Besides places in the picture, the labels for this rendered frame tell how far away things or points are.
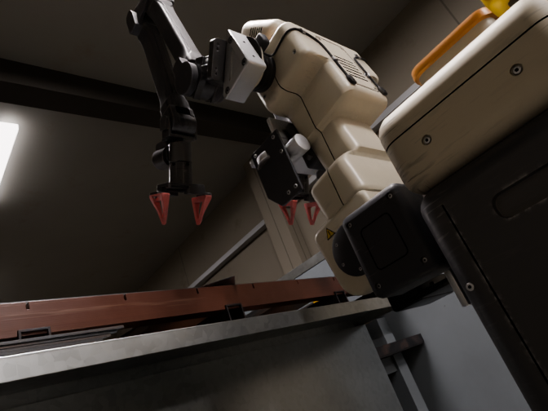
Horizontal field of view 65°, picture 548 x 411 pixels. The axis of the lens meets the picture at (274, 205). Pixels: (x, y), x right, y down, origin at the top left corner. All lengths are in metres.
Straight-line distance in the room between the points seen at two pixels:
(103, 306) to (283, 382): 0.43
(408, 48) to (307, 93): 3.28
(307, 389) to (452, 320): 0.71
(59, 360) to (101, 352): 0.05
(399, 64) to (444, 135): 3.68
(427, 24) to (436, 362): 3.12
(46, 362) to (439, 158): 0.55
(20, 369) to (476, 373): 1.37
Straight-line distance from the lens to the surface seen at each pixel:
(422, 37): 4.19
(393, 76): 4.23
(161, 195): 1.04
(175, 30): 1.20
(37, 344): 0.72
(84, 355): 0.65
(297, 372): 1.09
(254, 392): 0.99
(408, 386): 1.61
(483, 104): 0.55
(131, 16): 1.37
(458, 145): 0.55
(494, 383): 1.64
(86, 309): 0.90
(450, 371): 1.69
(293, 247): 4.58
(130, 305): 0.94
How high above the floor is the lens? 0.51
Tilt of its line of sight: 24 degrees up
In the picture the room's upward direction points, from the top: 22 degrees counter-clockwise
